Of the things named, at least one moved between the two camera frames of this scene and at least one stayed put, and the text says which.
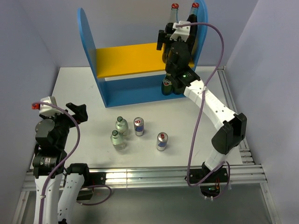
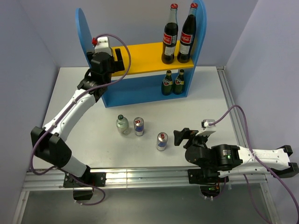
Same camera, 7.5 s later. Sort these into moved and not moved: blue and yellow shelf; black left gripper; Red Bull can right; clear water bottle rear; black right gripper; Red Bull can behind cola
Moved: black right gripper; black left gripper
Not moved: Red Bull can right; Red Bull can behind cola; clear water bottle rear; blue and yellow shelf
